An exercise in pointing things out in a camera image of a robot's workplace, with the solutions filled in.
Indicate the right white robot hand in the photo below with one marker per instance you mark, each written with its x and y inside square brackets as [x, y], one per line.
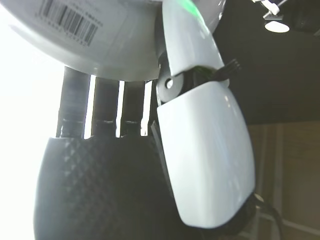
[100, 187]

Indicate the white backdrop sheet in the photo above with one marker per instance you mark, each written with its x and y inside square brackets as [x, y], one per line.
[20, 125]

